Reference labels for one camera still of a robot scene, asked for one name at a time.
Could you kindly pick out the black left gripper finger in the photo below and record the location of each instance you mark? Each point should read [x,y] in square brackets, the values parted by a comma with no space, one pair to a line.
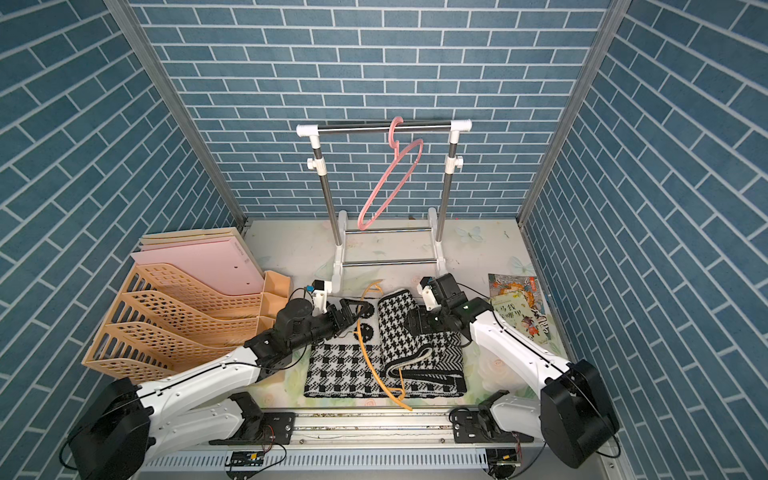
[348,324]
[350,309]

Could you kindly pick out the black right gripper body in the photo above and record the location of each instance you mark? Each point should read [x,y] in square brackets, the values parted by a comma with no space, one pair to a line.
[430,320]

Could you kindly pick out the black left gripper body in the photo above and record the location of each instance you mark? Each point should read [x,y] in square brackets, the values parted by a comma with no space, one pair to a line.
[320,327]

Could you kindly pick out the smiley plaid black white scarf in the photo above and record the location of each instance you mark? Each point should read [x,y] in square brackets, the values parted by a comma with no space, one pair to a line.
[340,371]

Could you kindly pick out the houndstooth black white scarf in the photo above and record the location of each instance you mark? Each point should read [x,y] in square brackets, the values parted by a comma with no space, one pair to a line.
[425,366]

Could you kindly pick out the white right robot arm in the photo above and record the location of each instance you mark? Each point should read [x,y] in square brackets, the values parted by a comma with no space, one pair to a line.
[572,410]

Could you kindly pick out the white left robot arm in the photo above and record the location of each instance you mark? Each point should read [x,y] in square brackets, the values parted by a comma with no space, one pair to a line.
[130,424]

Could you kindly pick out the colourful picture book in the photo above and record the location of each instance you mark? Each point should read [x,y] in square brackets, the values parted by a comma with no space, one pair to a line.
[519,301]

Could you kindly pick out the white steel clothes rack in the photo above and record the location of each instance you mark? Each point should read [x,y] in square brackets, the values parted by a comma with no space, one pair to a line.
[338,219]

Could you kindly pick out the orange plastic file organizer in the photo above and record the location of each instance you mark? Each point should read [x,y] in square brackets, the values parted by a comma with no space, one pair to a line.
[164,321]

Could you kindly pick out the green circuit board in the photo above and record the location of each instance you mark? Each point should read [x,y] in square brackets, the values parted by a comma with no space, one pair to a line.
[250,460]

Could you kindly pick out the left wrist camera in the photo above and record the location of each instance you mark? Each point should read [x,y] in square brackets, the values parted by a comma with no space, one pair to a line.
[320,291]

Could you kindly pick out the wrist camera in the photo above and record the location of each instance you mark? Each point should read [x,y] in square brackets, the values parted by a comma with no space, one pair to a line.
[426,290]
[320,291]

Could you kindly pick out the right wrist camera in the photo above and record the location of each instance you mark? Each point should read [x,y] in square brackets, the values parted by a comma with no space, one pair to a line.
[426,290]

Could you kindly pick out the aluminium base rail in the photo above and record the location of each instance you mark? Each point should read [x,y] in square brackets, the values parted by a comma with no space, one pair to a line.
[378,443]

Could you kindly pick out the right aluminium corner post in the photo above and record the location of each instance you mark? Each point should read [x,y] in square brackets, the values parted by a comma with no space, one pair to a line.
[606,33]

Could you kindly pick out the aluminium corner post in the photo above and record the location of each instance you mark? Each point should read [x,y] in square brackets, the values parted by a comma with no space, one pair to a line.
[139,42]
[606,33]

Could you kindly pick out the left aluminium corner post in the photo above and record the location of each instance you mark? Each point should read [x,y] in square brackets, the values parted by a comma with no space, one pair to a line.
[139,42]

